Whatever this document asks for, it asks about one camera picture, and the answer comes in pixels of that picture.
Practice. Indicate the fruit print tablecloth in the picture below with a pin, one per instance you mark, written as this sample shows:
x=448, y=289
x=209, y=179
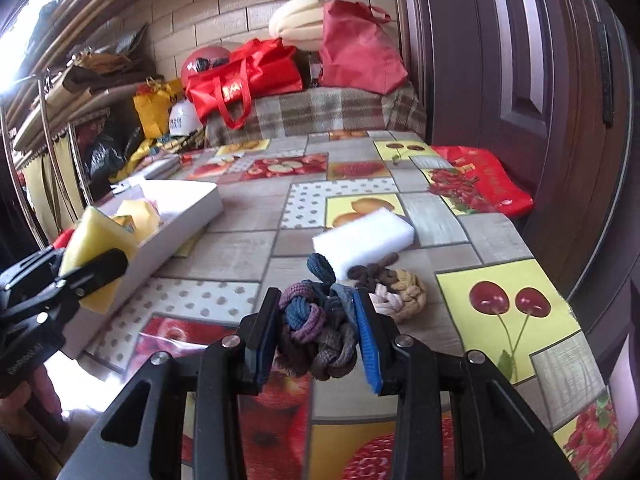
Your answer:
x=450, y=240

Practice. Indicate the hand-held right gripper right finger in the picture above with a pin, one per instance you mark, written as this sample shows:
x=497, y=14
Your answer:
x=369, y=355

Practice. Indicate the yellow shopping bag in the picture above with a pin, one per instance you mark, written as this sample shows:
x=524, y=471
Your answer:
x=155, y=107

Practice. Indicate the plaid blanket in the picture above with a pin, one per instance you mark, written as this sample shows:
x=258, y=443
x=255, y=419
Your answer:
x=325, y=110

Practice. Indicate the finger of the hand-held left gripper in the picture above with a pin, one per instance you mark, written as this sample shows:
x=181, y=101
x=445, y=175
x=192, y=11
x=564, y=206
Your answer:
x=97, y=270

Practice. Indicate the dark red cloth bag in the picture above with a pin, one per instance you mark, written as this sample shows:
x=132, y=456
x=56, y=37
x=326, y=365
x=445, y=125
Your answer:
x=360, y=50

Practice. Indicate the dark wooden door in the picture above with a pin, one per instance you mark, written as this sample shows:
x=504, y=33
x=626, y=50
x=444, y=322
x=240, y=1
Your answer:
x=525, y=60

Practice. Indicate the person's left hand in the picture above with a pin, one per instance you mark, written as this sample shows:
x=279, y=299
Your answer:
x=42, y=390

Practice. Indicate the pink ball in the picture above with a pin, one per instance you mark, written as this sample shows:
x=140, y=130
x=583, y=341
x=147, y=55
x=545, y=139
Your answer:
x=200, y=62

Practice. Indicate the red plastic bag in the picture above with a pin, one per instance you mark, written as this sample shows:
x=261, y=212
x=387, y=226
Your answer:
x=480, y=180

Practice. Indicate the brown paper bag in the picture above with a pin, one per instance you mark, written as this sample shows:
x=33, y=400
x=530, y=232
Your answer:
x=95, y=67

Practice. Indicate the large yellow sponge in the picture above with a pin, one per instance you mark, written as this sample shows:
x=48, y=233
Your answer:
x=137, y=215

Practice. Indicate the metal storage rack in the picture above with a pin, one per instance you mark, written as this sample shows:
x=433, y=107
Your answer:
x=47, y=125

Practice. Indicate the black plastic bag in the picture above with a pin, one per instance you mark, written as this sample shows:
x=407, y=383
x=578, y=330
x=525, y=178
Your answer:
x=105, y=152

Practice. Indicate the white foam block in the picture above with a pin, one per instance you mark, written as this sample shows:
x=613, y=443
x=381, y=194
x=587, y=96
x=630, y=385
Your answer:
x=365, y=235

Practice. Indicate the yellow green scouring sponge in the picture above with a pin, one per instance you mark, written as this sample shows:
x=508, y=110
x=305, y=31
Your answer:
x=95, y=242

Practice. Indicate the bright red tote bag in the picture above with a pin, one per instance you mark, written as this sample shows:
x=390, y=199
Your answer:
x=245, y=80

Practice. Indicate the white cardboard box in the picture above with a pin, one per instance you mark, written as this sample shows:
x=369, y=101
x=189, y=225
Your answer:
x=160, y=230

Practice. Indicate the cream foam cushion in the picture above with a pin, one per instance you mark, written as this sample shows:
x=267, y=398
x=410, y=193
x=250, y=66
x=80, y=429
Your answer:
x=295, y=17

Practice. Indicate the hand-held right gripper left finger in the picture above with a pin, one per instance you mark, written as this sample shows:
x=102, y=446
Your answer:
x=260, y=360

